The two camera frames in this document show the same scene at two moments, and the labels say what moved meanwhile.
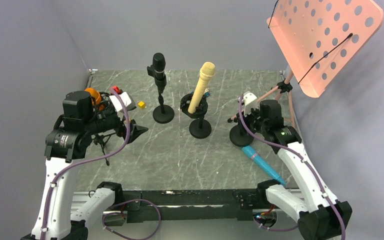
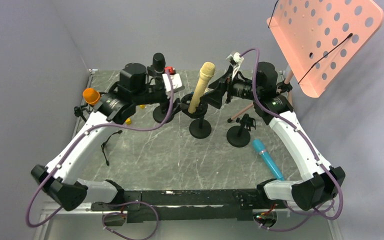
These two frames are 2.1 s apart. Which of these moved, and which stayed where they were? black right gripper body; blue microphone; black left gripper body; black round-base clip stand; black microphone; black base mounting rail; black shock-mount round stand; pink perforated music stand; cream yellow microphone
Moved: black right gripper body; black left gripper body; blue microphone
Stayed: pink perforated music stand; black base mounting rail; black round-base clip stand; black microphone; black shock-mount round stand; cream yellow microphone
